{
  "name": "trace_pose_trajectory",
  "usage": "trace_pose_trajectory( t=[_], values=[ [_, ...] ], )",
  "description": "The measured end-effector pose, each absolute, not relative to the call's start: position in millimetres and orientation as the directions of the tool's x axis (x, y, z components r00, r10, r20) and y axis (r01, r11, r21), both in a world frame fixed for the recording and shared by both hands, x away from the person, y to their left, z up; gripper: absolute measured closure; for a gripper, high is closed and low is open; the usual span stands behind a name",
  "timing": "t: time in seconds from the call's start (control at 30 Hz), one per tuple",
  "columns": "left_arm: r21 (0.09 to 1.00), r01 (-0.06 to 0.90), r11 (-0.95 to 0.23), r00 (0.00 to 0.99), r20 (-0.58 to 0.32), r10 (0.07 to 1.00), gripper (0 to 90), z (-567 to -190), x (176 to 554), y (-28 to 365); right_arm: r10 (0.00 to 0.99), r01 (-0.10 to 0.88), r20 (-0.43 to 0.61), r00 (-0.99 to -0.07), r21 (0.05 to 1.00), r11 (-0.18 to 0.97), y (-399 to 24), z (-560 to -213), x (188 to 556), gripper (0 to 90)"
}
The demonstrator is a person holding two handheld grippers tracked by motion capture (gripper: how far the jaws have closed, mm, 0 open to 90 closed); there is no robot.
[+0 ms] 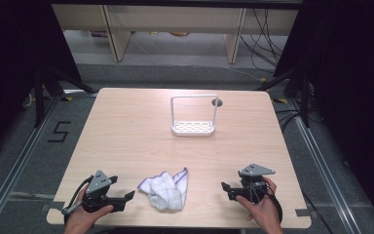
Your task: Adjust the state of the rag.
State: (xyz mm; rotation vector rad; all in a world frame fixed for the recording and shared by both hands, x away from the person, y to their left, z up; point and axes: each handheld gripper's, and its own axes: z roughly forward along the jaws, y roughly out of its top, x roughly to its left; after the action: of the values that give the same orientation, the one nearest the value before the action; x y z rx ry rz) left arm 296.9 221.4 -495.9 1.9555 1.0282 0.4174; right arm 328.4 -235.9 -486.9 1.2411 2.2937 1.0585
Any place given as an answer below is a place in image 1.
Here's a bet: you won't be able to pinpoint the aluminium floor rail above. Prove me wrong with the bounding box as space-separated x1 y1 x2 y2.
286 97 365 234
0 95 63 234

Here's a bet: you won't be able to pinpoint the bundle of black hanging cables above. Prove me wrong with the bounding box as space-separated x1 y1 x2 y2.
239 8 290 74

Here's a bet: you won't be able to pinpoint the black metal stand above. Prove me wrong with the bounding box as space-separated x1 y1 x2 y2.
255 63 312 129
33 65 99 129

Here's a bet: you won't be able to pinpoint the beige wooden desk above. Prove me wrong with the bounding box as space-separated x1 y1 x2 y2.
52 3 300 64

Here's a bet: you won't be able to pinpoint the black floor cables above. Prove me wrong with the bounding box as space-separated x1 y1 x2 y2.
274 107 307 132

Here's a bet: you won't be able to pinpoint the white cloth with purple edge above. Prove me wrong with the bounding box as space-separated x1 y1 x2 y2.
136 167 190 212

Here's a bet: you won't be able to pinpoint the person's left hand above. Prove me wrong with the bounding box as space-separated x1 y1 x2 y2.
63 187 115 234

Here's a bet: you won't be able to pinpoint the black floor cable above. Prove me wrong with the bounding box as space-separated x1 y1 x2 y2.
301 190 335 234

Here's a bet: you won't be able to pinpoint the white wire basket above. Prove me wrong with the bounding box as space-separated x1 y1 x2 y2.
169 94 220 137

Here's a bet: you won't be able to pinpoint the person's right hand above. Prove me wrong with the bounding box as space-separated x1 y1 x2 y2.
235 176 285 234

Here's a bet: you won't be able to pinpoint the white floor cable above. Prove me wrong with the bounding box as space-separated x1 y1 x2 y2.
221 63 265 82

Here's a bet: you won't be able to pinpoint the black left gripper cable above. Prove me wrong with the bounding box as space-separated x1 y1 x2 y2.
61 175 94 226

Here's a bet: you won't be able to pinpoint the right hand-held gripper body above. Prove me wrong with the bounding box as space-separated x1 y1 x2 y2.
235 163 277 206

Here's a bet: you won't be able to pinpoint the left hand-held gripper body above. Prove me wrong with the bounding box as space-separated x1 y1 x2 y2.
82 169 127 215

